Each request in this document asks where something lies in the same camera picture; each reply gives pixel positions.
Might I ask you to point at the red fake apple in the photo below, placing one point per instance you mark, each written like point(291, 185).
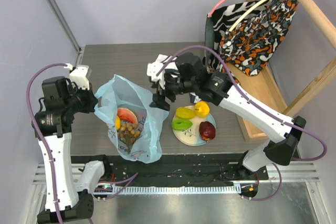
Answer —
point(207, 131)

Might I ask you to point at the light blue plastic bag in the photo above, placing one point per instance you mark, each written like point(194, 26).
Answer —
point(119, 92)

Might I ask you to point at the wooden clothes rack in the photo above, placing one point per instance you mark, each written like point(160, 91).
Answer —
point(300, 78)

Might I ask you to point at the orange camouflage print garment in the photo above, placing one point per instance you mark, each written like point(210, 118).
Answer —
point(250, 46)

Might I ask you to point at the cream and blue plate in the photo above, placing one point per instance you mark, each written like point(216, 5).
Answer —
point(192, 136)

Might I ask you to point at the white slotted cable duct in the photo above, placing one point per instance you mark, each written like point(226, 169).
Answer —
point(235, 189)

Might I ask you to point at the green fake fruit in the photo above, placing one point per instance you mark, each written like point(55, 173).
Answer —
point(180, 124)

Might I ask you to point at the cream hanger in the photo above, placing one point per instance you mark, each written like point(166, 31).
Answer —
point(243, 16)

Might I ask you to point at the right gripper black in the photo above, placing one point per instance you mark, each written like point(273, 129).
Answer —
point(166, 87)

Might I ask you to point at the zebra print garment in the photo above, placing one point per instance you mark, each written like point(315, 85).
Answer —
point(222, 19)

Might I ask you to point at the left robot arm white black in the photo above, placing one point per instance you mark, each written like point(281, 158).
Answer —
point(66, 199)

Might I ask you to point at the yellow fake banana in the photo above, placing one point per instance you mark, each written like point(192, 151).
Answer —
point(185, 113)

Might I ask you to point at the orange watermelon slice fake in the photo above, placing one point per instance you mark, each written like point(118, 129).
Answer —
point(125, 114)

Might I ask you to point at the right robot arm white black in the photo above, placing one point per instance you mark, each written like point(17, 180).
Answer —
point(283, 131)

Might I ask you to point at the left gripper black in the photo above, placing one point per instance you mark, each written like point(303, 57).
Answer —
point(92, 100)

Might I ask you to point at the aluminium frame post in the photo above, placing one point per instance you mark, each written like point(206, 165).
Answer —
point(61, 19)

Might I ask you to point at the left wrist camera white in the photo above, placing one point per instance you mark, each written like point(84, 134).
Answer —
point(79, 75)

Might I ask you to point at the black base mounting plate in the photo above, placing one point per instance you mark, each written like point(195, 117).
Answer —
point(184, 170)

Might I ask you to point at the yellow fake pear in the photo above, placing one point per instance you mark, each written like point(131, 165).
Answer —
point(201, 109)

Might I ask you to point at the white jersey with navy trim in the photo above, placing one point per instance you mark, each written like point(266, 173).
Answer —
point(171, 68)

